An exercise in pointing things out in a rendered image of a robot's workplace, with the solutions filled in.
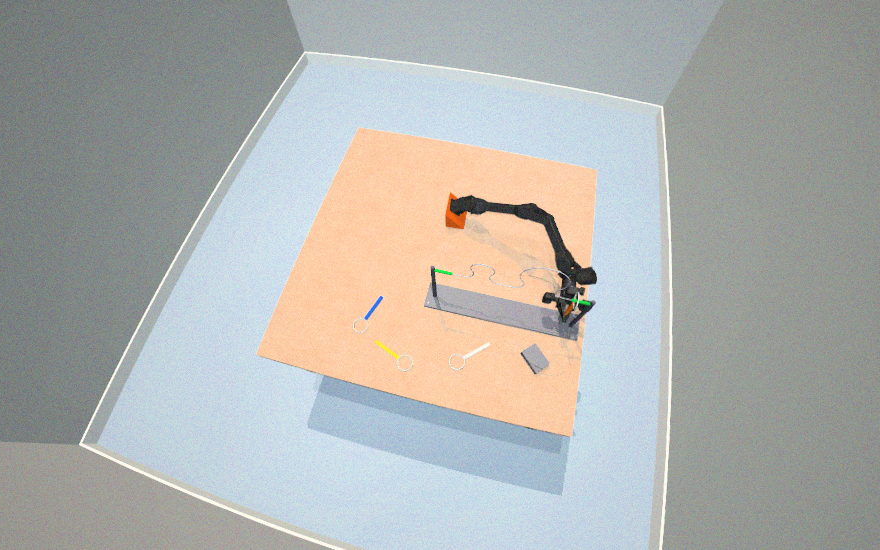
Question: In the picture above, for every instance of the grey hoop with yellow handle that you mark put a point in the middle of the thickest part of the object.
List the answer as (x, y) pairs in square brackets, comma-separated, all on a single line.
[(395, 355)]

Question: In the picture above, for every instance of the white ring with blue handle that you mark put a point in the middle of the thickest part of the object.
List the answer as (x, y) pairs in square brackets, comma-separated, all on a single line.
[(369, 313)]

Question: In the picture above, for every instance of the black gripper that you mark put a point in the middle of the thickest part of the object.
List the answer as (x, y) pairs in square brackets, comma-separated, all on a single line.
[(561, 303)]

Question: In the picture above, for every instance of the white ring with straight handle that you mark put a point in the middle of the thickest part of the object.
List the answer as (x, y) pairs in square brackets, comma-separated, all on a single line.
[(469, 354)]

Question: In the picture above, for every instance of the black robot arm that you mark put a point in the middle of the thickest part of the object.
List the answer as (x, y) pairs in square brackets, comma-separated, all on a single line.
[(530, 211)]

